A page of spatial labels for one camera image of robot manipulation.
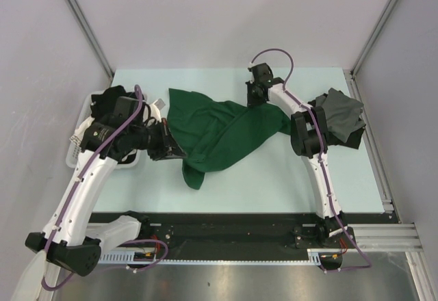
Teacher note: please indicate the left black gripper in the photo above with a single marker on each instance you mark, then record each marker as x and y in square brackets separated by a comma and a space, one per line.
[172, 150]

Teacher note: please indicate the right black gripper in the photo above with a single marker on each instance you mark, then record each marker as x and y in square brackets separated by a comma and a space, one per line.
[250, 100]

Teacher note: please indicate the green t shirt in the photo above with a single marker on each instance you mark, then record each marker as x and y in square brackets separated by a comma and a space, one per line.
[216, 135]

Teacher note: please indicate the white plastic basket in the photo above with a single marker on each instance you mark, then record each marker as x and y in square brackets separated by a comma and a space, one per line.
[129, 161]

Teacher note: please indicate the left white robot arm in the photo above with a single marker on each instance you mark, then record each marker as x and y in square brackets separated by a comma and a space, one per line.
[64, 238]

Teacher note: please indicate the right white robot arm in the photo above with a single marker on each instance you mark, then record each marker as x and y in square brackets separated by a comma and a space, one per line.
[308, 139]

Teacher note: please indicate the black t shirt in basket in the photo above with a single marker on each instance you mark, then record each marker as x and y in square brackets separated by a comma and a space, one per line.
[114, 106]

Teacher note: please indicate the white t shirt in basket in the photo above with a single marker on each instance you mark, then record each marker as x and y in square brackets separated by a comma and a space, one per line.
[78, 135]

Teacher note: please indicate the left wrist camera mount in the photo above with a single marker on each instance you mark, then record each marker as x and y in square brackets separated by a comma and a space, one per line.
[157, 106]

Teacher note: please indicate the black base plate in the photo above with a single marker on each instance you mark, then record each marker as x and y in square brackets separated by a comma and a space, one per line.
[249, 219]

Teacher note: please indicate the blue slotted cable duct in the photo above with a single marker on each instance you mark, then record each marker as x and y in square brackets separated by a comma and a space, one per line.
[118, 256]

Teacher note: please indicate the right aluminium corner post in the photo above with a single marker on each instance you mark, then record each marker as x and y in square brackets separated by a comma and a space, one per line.
[377, 30]

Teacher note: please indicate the aluminium corner post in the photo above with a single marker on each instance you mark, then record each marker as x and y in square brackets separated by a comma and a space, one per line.
[377, 30]
[90, 37]

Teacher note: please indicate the left aluminium corner post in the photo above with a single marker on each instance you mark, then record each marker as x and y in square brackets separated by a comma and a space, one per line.
[90, 37]

